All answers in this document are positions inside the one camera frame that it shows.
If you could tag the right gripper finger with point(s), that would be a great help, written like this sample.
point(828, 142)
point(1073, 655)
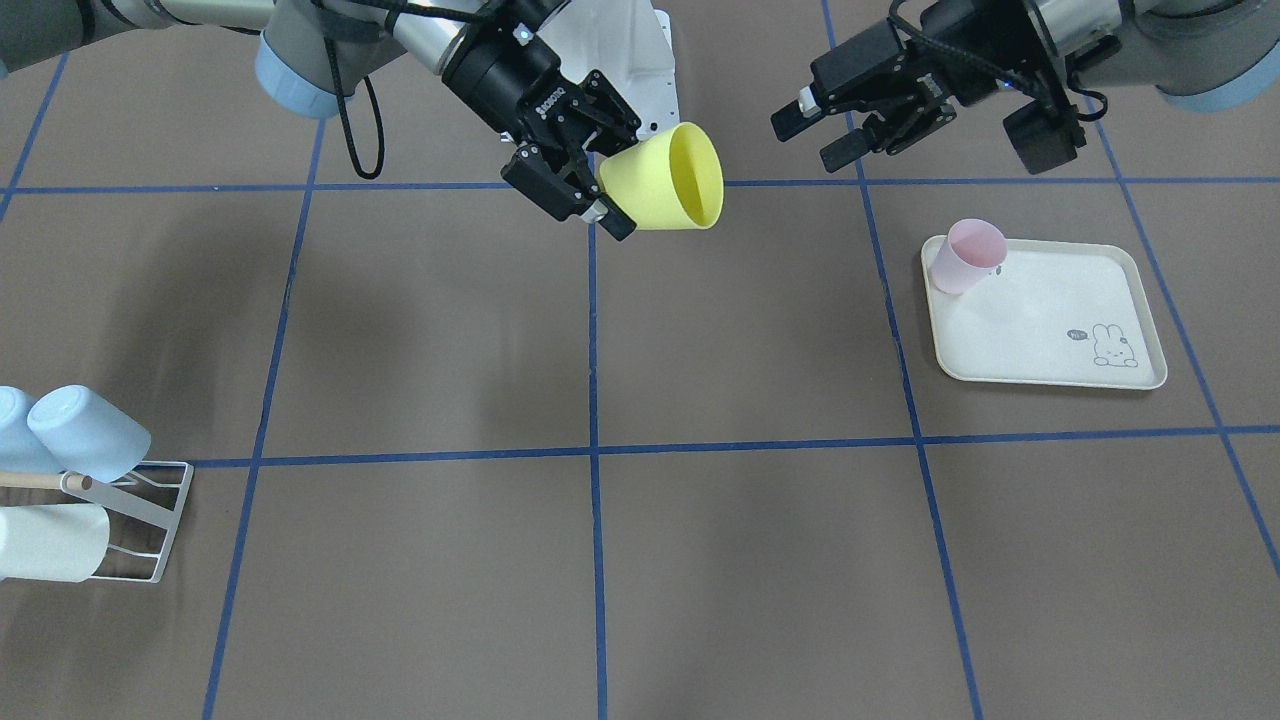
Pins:
point(564, 186)
point(621, 130)

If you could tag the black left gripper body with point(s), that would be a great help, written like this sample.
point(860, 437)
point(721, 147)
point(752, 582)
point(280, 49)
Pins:
point(908, 88)

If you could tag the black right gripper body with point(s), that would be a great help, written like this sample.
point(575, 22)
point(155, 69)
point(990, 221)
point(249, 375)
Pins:
point(497, 74)

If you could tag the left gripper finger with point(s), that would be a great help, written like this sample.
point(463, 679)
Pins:
point(854, 146)
point(797, 115)

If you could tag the yellow plastic cup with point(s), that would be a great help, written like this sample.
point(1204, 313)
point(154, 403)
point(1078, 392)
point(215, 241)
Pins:
point(669, 182)

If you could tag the pink plastic cup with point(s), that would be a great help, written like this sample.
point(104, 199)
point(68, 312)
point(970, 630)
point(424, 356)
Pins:
point(971, 250)

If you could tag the light blue plastic cup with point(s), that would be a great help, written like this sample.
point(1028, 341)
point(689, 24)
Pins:
point(87, 434)

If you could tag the pale green plastic cup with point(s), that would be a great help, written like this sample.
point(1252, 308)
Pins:
point(64, 542)

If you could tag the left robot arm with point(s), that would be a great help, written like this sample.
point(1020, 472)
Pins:
point(1200, 55)

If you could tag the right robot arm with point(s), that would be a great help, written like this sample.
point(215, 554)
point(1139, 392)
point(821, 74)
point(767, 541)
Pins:
point(312, 57)

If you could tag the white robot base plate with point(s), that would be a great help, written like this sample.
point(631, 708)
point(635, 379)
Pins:
point(631, 43)

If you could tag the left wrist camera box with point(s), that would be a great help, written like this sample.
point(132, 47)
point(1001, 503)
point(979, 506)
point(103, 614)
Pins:
point(1044, 139)

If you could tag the white wire cup rack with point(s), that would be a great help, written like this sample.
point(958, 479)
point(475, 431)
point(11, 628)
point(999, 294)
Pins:
point(154, 494)

